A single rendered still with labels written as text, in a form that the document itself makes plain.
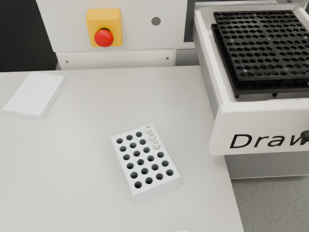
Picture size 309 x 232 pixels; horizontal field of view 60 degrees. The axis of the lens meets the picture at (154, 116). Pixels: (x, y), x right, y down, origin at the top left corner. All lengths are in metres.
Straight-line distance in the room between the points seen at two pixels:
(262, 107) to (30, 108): 0.46
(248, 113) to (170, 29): 0.35
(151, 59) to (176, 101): 0.16
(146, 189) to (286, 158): 0.90
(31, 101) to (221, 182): 0.43
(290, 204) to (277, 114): 1.06
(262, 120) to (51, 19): 0.49
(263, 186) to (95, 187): 1.06
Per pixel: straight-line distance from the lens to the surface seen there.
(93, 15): 0.61
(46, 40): 1.79
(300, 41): 0.61
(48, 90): 0.66
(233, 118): 0.39
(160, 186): 0.45
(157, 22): 0.66
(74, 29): 0.68
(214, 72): 0.49
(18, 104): 0.65
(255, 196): 1.40
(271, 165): 1.28
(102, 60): 0.72
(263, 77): 0.49
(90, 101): 0.63
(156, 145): 0.47
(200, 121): 0.58
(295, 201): 1.46
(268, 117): 0.41
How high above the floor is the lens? 1.20
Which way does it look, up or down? 49 degrees down
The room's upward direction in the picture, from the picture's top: straight up
